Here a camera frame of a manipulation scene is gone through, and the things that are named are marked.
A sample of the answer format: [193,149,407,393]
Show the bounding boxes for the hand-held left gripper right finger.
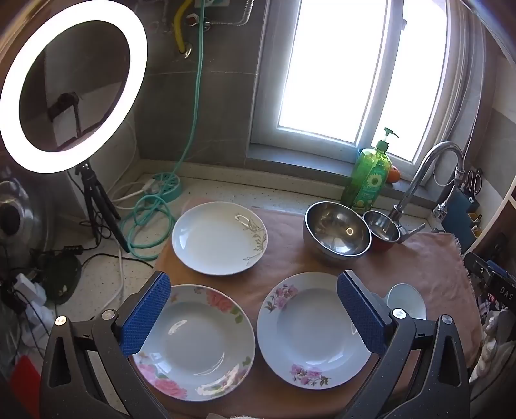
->
[336,270,472,419]

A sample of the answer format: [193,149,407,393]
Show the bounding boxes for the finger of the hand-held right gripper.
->
[463,252,498,287]

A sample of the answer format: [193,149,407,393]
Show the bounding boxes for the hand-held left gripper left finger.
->
[39,271,172,419]

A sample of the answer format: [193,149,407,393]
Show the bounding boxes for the white ceramic bowl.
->
[385,283,427,321]

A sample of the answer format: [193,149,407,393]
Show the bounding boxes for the white plate with purple flowers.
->
[257,272,373,389]

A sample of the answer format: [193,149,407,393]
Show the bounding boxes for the white plate with pink roses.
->
[133,284,256,402]

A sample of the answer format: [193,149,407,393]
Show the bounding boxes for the large steel bowl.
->
[303,201,372,264]

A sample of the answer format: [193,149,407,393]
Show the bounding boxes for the small red steel bowl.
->
[363,210,402,254]

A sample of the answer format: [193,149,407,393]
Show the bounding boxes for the white plate with leaf print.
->
[172,201,268,276]

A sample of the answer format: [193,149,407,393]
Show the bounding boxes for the person's right hand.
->
[470,309,516,380]

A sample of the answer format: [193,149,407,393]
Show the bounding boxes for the blue knife holder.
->
[437,189,480,252]

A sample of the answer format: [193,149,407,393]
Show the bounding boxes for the scissors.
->
[465,168,483,194]

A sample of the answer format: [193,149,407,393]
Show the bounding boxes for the pink towel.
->
[153,205,484,419]

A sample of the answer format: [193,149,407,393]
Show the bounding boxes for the chrome faucet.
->
[388,142,466,244]

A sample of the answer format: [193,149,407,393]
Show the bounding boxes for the white charger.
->
[14,274,41,299]

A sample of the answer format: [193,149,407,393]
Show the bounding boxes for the teal round power strip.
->
[151,171,182,202]

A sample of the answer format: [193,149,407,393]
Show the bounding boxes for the green dish soap bottle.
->
[340,127,400,214]

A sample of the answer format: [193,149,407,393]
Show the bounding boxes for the red object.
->
[8,355,41,408]

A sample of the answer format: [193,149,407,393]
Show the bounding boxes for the steel pot lid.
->
[0,177,55,258]

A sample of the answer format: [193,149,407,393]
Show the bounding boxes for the window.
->
[250,0,464,170]

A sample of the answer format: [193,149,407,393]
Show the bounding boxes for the yellow gas pipe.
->
[174,0,194,57]

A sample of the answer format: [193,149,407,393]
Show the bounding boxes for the thin white cable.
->
[116,250,126,301]

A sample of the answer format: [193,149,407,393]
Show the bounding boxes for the black cable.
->
[81,250,156,280]

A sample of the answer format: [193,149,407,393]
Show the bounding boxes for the white power cable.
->
[109,179,162,210]

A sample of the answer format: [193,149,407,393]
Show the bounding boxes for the teal hose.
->
[128,0,210,260]

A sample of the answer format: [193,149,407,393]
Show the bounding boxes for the ring light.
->
[0,0,148,175]

